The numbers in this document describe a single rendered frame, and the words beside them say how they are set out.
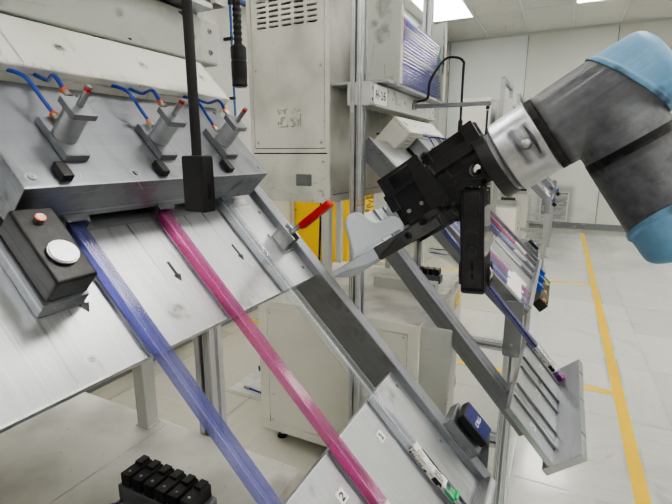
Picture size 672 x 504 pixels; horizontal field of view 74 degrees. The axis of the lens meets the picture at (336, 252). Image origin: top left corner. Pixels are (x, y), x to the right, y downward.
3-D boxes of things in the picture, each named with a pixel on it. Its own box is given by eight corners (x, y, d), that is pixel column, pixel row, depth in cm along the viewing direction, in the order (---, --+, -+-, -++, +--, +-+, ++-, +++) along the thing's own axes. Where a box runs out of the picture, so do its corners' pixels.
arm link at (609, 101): (709, 99, 34) (649, 8, 35) (568, 177, 40) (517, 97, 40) (686, 109, 41) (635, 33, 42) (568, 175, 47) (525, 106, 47)
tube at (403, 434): (451, 496, 56) (458, 493, 56) (449, 504, 55) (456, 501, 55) (217, 197, 64) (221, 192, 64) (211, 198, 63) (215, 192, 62)
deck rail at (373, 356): (459, 491, 66) (493, 475, 63) (456, 500, 64) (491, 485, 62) (184, 141, 77) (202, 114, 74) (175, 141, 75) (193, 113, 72)
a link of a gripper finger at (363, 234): (310, 238, 49) (382, 198, 50) (337, 285, 49) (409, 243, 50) (311, 233, 46) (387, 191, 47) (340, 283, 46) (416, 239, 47)
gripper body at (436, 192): (393, 181, 55) (481, 121, 49) (429, 241, 55) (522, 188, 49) (370, 184, 48) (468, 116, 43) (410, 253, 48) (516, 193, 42)
